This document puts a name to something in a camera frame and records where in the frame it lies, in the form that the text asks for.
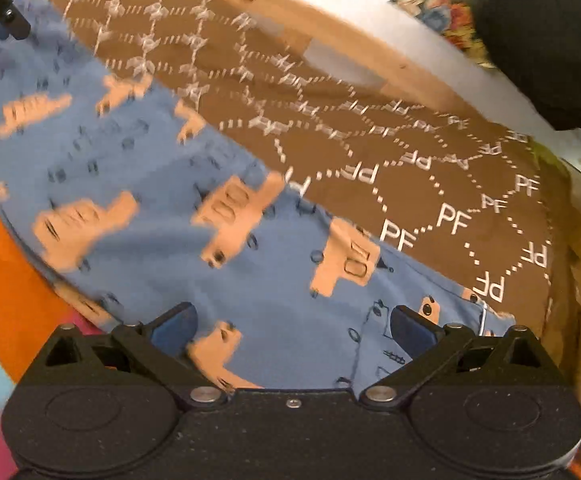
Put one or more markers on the black cushion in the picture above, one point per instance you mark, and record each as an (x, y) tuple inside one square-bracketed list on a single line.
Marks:
[(545, 35)]

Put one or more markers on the green cloth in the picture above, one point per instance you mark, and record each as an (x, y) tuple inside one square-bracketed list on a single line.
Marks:
[(545, 155)]

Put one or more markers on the wooden bed frame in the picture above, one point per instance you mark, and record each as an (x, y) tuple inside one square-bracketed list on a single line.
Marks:
[(290, 5)]

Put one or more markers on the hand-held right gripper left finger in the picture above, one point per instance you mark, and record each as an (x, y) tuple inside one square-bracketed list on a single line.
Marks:
[(175, 329)]

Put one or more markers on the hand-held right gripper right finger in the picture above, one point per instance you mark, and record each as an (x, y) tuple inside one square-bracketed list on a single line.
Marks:
[(410, 334)]

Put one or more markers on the colourful patterned bed sheet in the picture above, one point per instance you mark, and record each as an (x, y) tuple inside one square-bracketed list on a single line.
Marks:
[(5, 285)]

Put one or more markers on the blue printed pants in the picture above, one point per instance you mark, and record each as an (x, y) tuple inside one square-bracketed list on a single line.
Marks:
[(135, 170)]

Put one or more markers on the brown printed blanket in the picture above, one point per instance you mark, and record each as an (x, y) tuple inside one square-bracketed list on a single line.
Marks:
[(320, 170)]

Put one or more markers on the floral multicoloured fabric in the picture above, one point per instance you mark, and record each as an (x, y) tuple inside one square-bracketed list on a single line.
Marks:
[(450, 10)]

